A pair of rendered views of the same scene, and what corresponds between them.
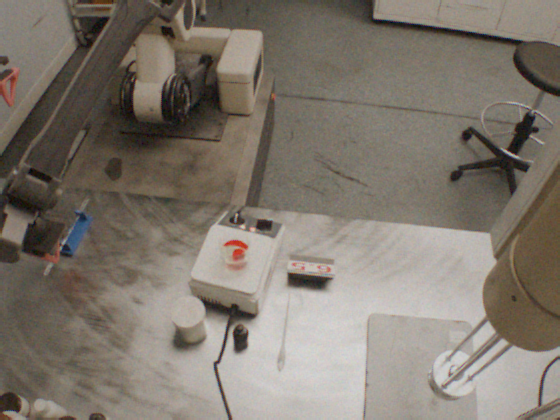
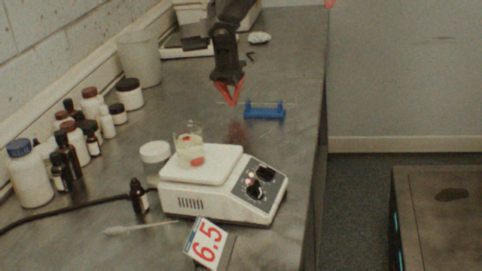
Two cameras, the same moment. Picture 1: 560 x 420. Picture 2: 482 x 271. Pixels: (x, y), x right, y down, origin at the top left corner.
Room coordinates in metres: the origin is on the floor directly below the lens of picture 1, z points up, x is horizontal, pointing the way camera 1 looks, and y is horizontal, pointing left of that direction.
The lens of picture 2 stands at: (0.58, -0.67, 1.27)
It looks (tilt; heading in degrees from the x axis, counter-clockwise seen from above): 27 degrees down; 97
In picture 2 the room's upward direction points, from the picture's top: 7 degrees counter-clockwise
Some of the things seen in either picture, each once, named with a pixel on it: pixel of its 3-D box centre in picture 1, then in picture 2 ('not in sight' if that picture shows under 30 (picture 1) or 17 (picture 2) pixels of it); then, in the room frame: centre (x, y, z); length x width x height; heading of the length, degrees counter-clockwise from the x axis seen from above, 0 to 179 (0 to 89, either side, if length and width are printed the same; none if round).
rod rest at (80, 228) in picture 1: (73, 230); (263, 108); (0.51, 0.42, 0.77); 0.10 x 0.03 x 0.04; 168
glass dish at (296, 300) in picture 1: (288, 302); (171, 232); (0.37, -0.03, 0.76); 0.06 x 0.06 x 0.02
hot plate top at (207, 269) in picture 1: (232, 258); (202, 162); (0.42, 0.07, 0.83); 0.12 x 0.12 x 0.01; 75
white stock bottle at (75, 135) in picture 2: not in sight; (72, 143); (0.10, 0.25, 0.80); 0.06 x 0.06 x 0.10
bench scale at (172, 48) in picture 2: not in sight; (199, 43); (0.28, 1.00, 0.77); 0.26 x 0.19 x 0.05; 176
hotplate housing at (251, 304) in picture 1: (238, 258); (218, 184); (0.44, 0.07, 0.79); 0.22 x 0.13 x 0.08; 165
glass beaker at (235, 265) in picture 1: (236, 251); (190, 144); (0.41, 0.06, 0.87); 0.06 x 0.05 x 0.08; 152
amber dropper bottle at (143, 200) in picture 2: (240, 334); (137, 193); (0.29, 0.06, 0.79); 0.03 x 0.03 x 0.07
